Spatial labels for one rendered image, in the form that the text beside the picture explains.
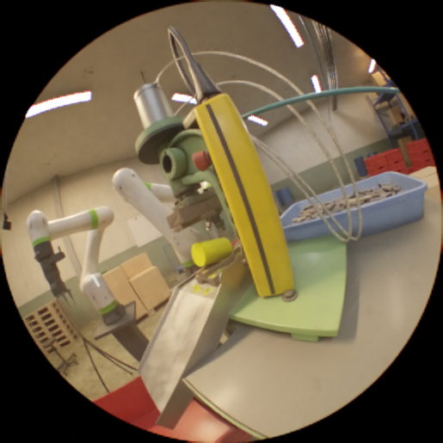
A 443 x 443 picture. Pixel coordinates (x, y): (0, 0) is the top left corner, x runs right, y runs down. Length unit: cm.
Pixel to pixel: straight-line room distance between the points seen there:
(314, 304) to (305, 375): 11
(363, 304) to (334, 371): 12
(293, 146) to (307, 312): 862
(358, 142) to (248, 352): 866
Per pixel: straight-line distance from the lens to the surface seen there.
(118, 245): 479
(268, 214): 22
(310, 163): 855
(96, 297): 82
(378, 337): 27
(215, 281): 41
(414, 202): 52
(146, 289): 282
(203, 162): 27
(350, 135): 867
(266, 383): 25
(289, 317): 25
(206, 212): 42
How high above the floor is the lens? 118
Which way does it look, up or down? 4 degrees down
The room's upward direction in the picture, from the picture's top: 25 degrees counter-clockwise
